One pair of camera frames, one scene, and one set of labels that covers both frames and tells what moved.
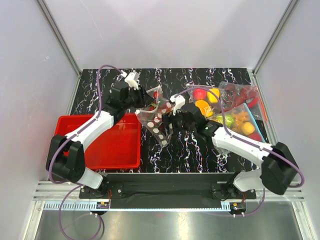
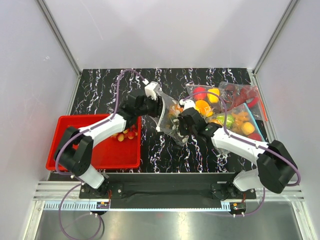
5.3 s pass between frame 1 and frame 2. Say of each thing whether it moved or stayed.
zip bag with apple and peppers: stayed
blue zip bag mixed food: stayed
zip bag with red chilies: stayed
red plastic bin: stayed
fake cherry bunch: moved
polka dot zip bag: moved
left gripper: moved
